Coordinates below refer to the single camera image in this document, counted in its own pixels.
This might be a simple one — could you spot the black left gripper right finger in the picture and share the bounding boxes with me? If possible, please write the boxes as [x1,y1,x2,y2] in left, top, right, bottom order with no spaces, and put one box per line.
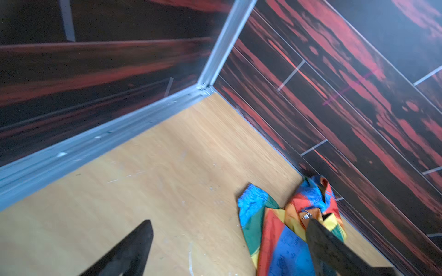
[306,220,397,276]

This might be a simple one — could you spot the rainbow striped zip jacket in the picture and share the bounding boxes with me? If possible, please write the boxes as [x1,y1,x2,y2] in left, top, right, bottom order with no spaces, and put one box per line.
[237,175,346,276]

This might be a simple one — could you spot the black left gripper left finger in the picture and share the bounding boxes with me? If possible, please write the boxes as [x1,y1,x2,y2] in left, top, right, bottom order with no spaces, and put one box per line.
[82,220,154,276]

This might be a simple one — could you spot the aluminium frame rail left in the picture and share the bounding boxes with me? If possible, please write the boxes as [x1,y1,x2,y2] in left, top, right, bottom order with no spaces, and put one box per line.
[1,1,256,209]

